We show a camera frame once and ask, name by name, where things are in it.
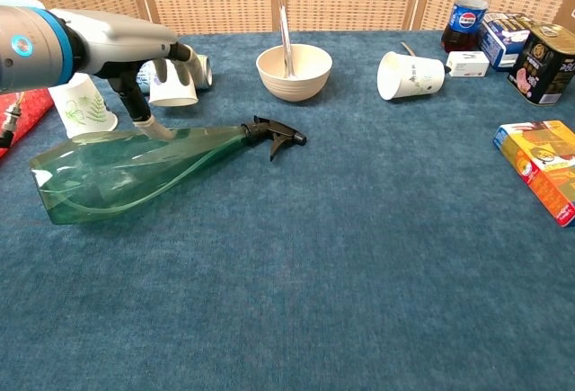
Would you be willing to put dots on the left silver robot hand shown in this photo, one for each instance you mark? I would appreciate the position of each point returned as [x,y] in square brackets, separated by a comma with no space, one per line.
[121,45]

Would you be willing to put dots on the green spray bottle black trigger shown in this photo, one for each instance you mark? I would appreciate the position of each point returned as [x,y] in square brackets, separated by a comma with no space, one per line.
[112,175]

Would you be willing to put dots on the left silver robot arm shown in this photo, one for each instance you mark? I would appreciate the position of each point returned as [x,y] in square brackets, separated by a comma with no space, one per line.
[27,45]

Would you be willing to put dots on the cola bottle blue cap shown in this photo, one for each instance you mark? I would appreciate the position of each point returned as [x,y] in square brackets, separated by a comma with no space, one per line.
[465,18]

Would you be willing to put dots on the paper cup blue flower print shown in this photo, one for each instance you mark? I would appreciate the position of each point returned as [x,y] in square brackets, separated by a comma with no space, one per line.
[173,94]

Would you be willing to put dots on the paper cup green fern print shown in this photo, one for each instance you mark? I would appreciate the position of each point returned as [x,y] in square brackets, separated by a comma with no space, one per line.
[85,112]

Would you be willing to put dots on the green white drink can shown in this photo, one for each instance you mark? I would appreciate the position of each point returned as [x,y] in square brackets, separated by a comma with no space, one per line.
[206,72]

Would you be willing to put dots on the red bubble wrap roll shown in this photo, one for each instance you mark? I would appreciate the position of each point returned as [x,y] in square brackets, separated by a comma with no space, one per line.
[27,112]

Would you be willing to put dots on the metal spoon with round scoop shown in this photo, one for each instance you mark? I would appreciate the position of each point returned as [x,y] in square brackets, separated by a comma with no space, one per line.
[285,36]

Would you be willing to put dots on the beige bowl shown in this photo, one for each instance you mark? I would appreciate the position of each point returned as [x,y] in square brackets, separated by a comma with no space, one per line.
[296,85]

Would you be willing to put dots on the metal spoon with bent head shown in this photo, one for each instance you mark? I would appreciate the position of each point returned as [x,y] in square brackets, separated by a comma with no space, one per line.
[408,47]

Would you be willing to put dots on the white paper cup small print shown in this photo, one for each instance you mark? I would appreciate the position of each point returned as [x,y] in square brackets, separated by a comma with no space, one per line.
[418,78]

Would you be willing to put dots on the blue carpet table cover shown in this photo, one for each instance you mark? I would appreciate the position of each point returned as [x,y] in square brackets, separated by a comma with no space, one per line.
[287,296]

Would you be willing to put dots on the small white box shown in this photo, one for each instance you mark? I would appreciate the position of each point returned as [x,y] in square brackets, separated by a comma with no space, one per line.
[467,65]

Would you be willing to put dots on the blue white carton box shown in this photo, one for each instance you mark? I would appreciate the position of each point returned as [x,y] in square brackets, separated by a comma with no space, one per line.
[498,45]

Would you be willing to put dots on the black gold meat tin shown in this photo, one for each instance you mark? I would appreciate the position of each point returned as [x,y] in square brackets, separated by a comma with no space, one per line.
[543,72]

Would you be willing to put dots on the yellow orange flat box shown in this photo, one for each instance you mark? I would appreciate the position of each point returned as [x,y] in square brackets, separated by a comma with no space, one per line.
[543,166]

